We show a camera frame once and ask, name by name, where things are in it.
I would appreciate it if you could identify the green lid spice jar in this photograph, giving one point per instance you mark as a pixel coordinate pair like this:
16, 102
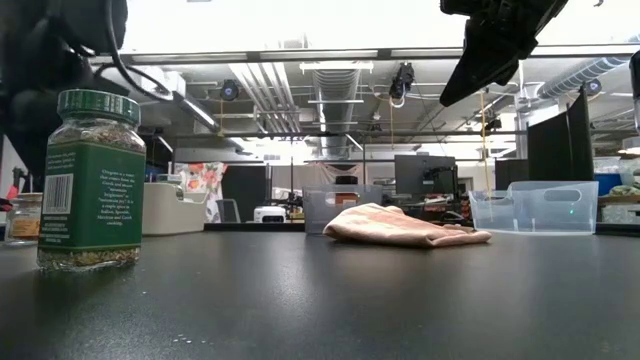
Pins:
92, 190

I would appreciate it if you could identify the black lid jar red label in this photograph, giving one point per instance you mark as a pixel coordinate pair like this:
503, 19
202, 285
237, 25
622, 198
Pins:
346, 197

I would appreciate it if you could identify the black partition panel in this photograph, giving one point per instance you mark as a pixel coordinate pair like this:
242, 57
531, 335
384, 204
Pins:
562, 145

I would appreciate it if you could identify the copper lid spice jar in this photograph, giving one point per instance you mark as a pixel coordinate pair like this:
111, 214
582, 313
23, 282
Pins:
24, 220

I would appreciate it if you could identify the silver ceiling duct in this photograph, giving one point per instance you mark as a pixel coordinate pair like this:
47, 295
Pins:
336, 100

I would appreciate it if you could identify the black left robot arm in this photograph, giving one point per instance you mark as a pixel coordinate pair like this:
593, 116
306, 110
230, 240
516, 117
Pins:
40, 50

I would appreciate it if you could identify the white printer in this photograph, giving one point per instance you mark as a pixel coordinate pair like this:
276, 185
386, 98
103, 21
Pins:
270, 214

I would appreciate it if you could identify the computer monitor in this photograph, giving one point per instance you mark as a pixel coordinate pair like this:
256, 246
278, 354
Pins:
425, 172

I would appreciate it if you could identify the white plastic bin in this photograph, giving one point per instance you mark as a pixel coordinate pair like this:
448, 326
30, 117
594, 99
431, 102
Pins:
167, 212

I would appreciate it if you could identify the smoky clear plastic bin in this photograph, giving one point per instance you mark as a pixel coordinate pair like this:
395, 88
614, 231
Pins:
320, 207

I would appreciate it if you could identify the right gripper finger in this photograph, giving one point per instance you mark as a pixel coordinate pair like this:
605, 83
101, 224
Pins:
492, 57

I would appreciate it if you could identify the floral cloth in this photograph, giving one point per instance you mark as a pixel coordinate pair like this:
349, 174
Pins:
202, 182

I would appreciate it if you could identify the blue storage container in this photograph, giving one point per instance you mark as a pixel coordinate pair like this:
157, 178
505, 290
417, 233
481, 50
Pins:
607, 182

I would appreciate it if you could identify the pink folded cloth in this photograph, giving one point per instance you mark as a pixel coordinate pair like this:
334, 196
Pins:
395, 227

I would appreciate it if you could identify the grey overhead rig beam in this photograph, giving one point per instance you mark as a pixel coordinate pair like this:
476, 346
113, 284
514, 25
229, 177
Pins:
320, 52

